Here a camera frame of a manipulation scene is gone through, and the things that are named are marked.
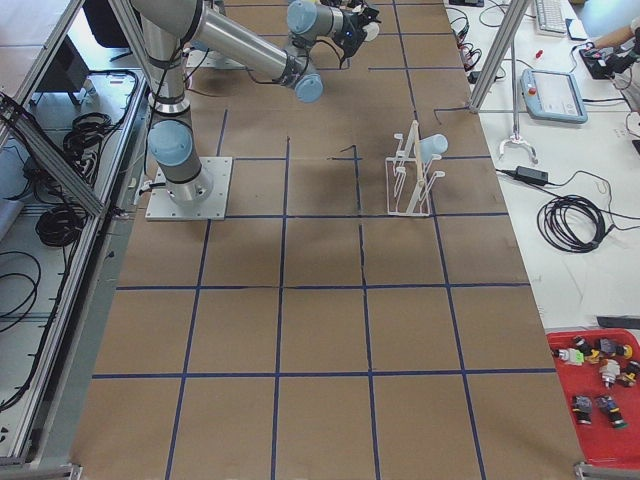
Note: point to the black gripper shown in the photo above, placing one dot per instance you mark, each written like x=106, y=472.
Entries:
x=353, y=21

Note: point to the white plastic cup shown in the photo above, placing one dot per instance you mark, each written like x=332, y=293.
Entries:
x=371, y=31

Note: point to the light blue plastic cup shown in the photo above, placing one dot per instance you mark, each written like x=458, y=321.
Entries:
x=436, y=144

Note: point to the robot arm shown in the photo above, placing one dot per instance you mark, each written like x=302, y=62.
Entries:
x=287, y=124

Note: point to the white keyboard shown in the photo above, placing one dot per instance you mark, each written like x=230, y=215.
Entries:
x=549, y=17

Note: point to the blue teach pendant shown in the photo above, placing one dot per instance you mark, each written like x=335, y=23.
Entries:
x=553, y=96

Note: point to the black power adapter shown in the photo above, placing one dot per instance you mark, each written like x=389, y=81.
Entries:
x=531, y=176

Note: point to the person in white shirt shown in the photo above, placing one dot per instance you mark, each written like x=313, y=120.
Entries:
x=615, y=56

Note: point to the red parts bin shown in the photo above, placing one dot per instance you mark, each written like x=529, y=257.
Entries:
x=599, y=374

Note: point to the white wire cup rack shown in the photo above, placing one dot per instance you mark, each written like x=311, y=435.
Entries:
x=409, y=180

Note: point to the aluminium frame post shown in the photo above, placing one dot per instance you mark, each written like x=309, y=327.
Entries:
x=501, y=42

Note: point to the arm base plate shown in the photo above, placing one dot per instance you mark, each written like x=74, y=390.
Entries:
x=203, y=198

